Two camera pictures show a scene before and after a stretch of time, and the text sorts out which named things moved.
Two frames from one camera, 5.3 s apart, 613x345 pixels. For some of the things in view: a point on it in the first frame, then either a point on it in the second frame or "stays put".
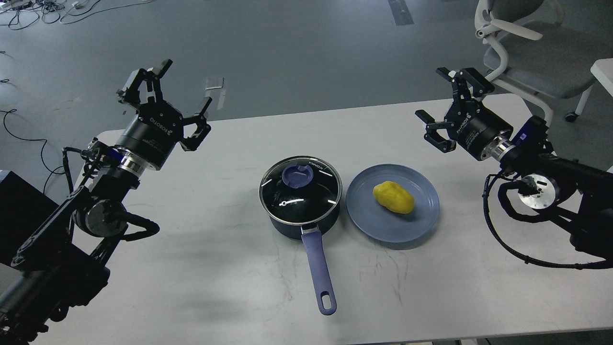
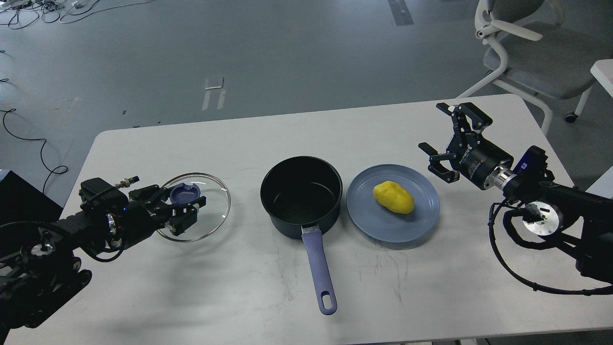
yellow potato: [394, 197] stays put
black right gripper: [475, 124] -> [475, 160]
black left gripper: [158, 127] -> [145, 212]
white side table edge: [602, 70] stays put
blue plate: [379, 222] stays put
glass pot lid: [300, 190] -> [187, 188]
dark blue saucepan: [301, 195] stays put
